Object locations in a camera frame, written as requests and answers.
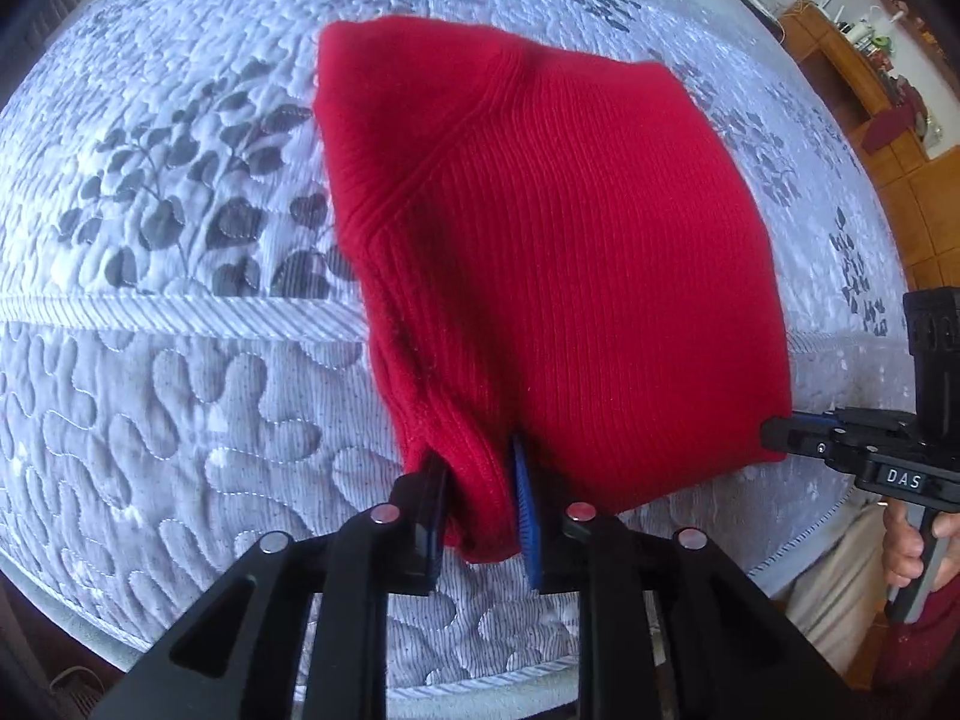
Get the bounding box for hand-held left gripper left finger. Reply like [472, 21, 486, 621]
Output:
[90, 454, 452, 720]

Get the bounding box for person's beige pants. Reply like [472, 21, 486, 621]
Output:
[772, 491, 895, 677]

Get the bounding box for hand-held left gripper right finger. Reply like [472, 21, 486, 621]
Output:
[510, 435, 856, 720]

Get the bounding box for wooden cabinet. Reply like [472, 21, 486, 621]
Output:
[776, 0, 960, 295]

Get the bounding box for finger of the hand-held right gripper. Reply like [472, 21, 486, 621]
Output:
[760, 409, 850, 464]

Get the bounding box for red knit sweater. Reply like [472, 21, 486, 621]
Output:
[311, 15, 796, 565]

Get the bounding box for grey quilted floral bedspread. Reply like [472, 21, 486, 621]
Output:
[0, 0, 914, 700]

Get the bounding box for person's dark red top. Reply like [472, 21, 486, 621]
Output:
[874, 577, 960, 692]

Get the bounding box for dark red cloth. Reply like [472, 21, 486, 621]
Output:
[862, 79, 932, 157]

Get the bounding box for person's right hand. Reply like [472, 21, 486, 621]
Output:
[880, 504, 929, 592]

